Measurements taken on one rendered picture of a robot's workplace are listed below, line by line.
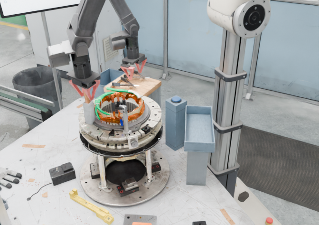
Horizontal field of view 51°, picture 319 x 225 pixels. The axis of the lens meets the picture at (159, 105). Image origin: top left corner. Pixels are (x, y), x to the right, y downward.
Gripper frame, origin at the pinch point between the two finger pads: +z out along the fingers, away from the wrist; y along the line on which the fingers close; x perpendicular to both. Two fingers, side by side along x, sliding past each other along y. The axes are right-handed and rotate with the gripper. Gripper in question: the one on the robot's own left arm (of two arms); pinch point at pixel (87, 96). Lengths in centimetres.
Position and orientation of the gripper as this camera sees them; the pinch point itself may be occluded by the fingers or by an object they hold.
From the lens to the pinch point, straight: 120.4
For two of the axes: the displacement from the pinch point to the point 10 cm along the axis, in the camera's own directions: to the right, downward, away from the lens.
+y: 8.3, 3.5, -4.4
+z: 0.0, 7.8, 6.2
